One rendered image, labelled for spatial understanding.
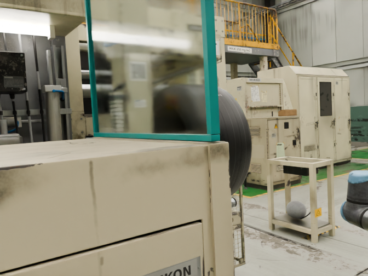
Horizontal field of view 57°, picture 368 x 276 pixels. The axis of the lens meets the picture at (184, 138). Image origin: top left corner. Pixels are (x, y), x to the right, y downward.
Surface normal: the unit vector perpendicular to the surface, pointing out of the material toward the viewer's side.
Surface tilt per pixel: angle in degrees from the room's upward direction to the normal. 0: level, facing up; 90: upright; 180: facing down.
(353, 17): 90
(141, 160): 90
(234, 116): 64
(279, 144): 90
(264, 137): 90
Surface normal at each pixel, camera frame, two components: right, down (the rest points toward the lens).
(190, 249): 0.57, 0.02
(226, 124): 0.52, -0.30
